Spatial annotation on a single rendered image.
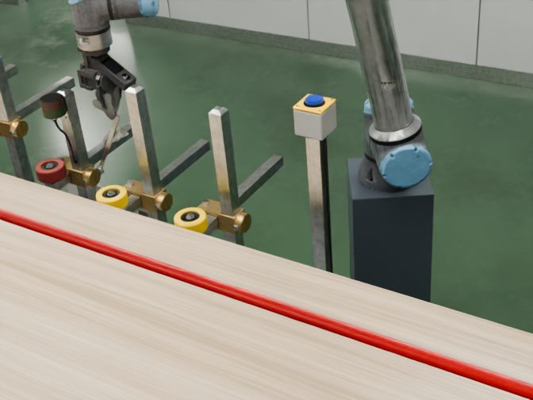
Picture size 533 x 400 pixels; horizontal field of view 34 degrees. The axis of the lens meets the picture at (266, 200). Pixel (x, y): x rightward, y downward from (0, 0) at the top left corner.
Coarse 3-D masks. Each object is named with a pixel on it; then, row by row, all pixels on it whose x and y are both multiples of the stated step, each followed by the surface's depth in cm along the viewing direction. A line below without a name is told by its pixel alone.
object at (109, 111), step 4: (104, 96) 228; (108, 96) 229; (96, 100) 232; (108, 100) 230; (96, 104) 233; (100, 104) 232; (108, 104) 230; (100, 108) 233; (108, 108) 231; (112, 108) 232; (108, 112) 231; (112, 112) 232; (108, 116) 233; (112, 116) 233
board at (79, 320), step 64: (0, 192) 227; (64, 192) 224; (0, 256) 202; (64, 256) 200; (192, 256) 196; (256, 256) 195; (0, 320) 183; (64, 320) 181; (128, 320) 180; (192, 320) 178; (256, 320) 177; (384, 320) 174; (448, 320) 172; (0, 384) 167; (64, 384) 166; (128, 384) 164; (192, 384) 163; (256, 384) 162; (320, 384) 160; (384, 384) 159; (448, 384) 158
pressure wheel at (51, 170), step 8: (48, 160) 238; (56, 160) 237; (40, 168) 234; (48, 168) 235; (56, 168) 234; (64, 168) 236; (40, 176) 233; (48, 176) 233; (56, 176) 233; (64, 176) 236
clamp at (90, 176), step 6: (66, 162) 243; (66, 168) 241; (72, 168) 240; (90, 168) 239; (72, 174) 240; (78, 174) 239; (84, 174) 239; (90, 174) 238; (96, 174) 240; (72, 180) 242; (78, 180) 240; (84, 180) 238; (90, 180) 239; (96, 180) 241; (84, 186) 240
